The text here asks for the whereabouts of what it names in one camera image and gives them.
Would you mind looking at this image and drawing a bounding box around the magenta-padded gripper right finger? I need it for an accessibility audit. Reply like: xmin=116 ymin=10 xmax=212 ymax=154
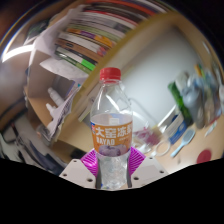
xmin=127 ymin=146 xmax=169 ymax=188

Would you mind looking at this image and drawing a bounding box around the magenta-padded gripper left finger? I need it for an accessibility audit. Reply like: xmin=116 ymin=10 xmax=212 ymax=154
xmin=59 ymin=148 xmax=99 ymax=190

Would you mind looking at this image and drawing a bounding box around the wooden shelf unit with books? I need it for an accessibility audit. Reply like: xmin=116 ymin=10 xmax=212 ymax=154
xmin=0 ymin=0 xmax=214 ymax=151

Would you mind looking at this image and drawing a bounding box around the blue and white box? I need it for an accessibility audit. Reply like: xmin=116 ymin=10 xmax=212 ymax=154
xmin=163 ymin=111 xmax=188 ymax=144

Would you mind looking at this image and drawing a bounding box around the light blue hair brush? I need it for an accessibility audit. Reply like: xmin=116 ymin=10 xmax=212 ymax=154
xmin=170 ymin=129 xmax=196 ymax=159

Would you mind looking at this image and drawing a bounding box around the clear red-capped drink bottle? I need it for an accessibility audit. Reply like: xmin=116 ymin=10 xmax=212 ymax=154
xmin=89 ymin=67 xmax=134 ymax=191

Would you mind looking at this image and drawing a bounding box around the magenta drink carton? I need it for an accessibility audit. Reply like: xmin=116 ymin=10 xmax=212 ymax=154
xmin=133 ymin=128 xmax=161 ymax=148

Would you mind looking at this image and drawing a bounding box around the white looped cable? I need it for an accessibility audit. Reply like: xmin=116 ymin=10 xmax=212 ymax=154
xmin=146 ymin=139 xmax=172 ymax=158

